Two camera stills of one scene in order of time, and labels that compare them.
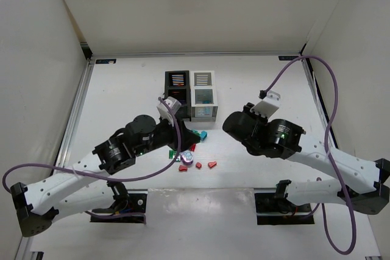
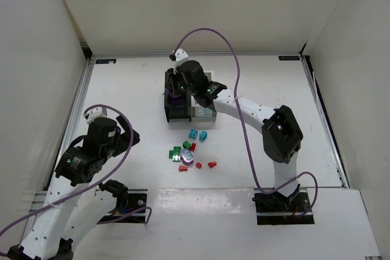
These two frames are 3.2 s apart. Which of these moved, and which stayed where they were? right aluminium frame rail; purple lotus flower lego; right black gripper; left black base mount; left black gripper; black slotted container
Moved: left black gripper; right black gripper
Stayed: right aluminium frame rail; purple lotus flower lego; black slotted container; left black base mount
